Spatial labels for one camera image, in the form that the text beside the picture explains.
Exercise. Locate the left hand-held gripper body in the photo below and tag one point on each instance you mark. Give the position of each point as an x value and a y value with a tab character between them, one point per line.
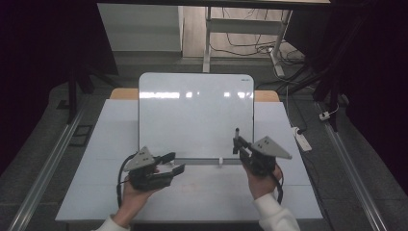
147	181

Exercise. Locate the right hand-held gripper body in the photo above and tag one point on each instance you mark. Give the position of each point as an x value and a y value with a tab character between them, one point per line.
261	162

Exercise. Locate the grey whiteboard marker pen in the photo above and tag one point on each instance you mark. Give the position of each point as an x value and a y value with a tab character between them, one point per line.
237	138

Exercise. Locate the white dry-erase whiteboard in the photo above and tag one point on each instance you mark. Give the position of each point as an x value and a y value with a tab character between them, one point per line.
192	122

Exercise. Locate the person's right hand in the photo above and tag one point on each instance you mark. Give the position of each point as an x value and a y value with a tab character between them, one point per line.
263	186

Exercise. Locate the person's left hand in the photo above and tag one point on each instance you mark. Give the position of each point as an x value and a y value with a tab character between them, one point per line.
131	202

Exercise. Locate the white whiteboard support clip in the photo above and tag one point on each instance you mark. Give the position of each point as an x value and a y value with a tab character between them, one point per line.
220	161

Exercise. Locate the pale blue table mat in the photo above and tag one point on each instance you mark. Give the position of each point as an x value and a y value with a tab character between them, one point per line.
96	179

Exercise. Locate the small white adapter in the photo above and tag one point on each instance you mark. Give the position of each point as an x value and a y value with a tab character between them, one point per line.
324	115

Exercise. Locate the black metal stand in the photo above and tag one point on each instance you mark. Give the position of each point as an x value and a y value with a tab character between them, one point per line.
72	96
320	86

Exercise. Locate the white cabinet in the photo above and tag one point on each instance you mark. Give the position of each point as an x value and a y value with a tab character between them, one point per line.
141	29

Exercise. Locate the dark curtain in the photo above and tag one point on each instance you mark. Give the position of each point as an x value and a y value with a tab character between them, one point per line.
372	64
32	64

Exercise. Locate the black floor frame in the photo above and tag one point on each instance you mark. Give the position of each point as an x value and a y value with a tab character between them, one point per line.
75	136

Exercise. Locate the aluminium floor rail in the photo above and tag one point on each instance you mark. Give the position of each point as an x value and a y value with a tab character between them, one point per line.
48	166
352	173

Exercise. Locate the white desk frame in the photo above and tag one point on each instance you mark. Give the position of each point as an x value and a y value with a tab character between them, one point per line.
243	26

